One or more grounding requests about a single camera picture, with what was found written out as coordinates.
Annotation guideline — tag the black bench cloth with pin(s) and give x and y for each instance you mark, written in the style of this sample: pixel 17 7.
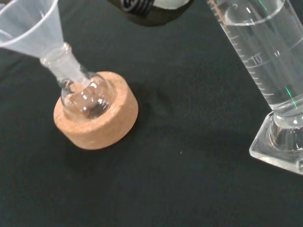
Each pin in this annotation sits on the black bench cloth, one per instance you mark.
pixel 165 177

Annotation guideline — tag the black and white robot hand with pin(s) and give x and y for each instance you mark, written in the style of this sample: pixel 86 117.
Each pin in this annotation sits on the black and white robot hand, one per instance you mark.
pixel 151 14

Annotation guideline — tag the clear glass round-bottom flask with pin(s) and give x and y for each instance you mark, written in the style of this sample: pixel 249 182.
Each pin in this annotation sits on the clear glass round-bottom flask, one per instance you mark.
pixel 85 97

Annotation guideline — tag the clear plastic funnel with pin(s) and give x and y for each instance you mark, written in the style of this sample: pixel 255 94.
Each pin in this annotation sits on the clear plastic funnel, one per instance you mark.
pixel 26 28

